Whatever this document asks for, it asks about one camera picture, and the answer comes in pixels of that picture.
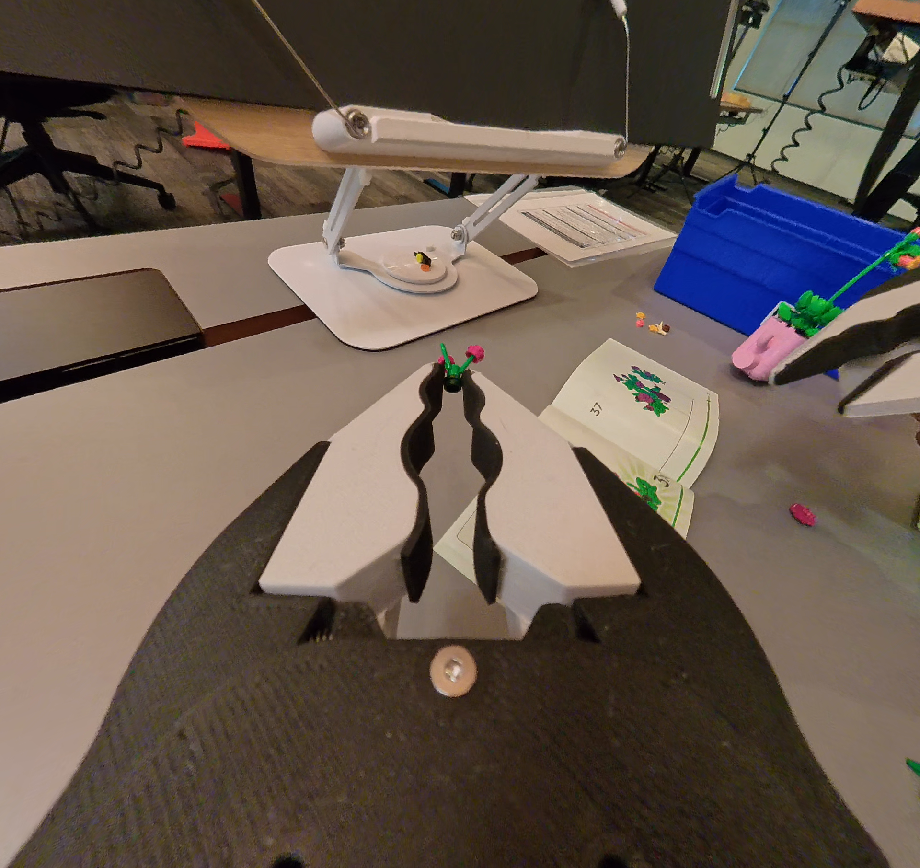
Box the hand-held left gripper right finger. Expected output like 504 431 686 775
462 370 643 637

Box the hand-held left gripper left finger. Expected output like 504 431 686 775
257 363 444 621

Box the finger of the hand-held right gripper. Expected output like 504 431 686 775
837 349 920 420
769 270 920 387

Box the pink toy flower pot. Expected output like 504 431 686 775
731 227 920 384

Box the green stem with pink flowers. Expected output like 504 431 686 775
436 341 487 396

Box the toy instruction booklet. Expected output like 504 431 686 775
433 338 721 585

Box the blue plastic bin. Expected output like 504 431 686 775
653 173 920 382

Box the white book stand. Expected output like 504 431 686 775
180 102 662 351

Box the wooden desk with black legs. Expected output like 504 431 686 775
848 0 920 225

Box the printed paper sheet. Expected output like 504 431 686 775
466 188 678 268

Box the black office chair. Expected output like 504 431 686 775
0 81 178 236

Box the black board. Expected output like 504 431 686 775
0 0 752 150

